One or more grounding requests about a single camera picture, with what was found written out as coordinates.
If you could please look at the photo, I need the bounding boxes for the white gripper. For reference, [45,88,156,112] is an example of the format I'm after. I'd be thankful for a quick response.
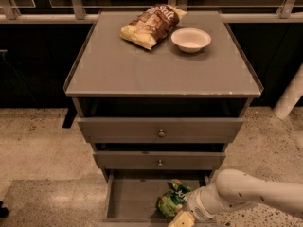
[168,183,234,227]

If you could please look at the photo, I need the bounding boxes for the green rice chip bag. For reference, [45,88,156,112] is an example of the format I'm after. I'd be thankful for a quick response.
[156,179,193,218]

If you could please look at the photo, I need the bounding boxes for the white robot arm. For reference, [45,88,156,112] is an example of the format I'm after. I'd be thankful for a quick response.
[168,169,303,227]

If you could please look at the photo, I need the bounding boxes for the grey bottom drawer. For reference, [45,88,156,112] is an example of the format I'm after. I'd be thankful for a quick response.
[100,170,208,227]

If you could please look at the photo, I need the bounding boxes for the grey drawer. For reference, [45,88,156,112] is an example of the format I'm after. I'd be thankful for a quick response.
[94,151,225,170]
[100,170,208,227]
[78,117,243,144]

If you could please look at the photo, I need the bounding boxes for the grey middle drawer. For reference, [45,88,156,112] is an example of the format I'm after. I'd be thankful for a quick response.
[94,151,225,170]

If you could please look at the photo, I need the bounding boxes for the grey top drawer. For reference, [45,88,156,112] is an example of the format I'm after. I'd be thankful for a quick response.
[78,117,243,144]

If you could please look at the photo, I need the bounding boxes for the grey drawer cabinet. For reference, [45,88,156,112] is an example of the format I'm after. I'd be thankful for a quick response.
[63,9,264,182]

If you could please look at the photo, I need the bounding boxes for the brown salt chip bag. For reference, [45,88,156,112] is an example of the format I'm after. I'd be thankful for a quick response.
[120,4,187,50]

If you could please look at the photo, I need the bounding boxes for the white paper bowl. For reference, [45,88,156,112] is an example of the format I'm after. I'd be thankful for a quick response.
[171,28,211,53]

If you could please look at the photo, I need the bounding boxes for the black object at left edge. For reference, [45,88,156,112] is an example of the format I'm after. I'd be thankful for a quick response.
[0,201,9,218]

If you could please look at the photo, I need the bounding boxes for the metal window railing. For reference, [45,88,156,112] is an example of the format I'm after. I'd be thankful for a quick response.
[0,0,303,24]

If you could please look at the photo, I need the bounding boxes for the white pillar post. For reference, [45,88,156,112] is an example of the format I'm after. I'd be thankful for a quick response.
[273,63,303,119]

